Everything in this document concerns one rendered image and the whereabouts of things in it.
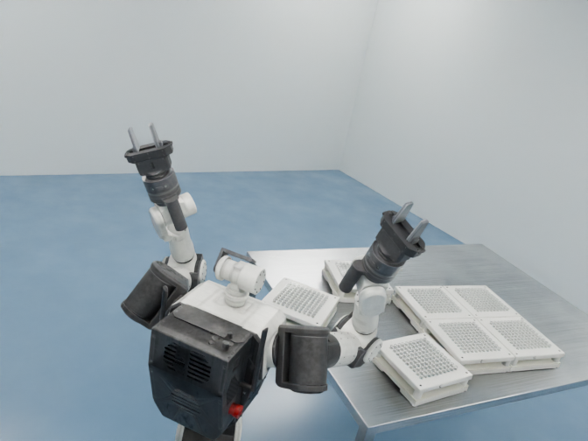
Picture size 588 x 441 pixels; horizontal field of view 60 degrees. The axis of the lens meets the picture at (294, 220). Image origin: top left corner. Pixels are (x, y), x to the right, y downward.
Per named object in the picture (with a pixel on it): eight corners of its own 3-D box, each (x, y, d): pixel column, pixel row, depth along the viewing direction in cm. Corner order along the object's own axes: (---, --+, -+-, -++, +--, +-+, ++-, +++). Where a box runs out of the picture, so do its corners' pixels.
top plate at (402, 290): (440, 289, 232) (441, 285, 231) (472, 321, 211) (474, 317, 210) (393, 290, 223) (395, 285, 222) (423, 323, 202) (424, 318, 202)
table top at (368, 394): (479, 248, 309) (481, 243, 308) (657, 369, 220) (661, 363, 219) (245, 257, 243) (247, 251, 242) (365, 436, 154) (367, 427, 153)
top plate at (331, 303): (339, 301, 206) (339, 297, 205) (318, 331, 184) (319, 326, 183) (283, 280, 212) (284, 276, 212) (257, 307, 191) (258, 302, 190)
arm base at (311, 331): (335, 389, 126) (318, 395, 115) (287, 384, 131) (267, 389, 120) (337, 327, 128) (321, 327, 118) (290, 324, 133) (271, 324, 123)
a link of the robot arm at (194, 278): (205, 294, 166) (187, 303, 144) (164, 291, 167) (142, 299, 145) (207, 259, 167) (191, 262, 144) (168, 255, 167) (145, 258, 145)
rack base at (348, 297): (370, 275, 243) (371, 270, 242) (389, 304, 221) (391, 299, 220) (321, 272, 236) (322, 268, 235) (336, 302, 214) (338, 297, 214)
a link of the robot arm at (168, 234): (175, 192, 145) (183, 220, 156) (145, 204, 142) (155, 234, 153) (185, 206, 142) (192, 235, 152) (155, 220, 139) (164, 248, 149)
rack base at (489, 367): (469, 332, 213) (472, 326, 212) (508, 372, 192) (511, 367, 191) (419, 333, 204) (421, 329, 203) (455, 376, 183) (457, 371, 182)
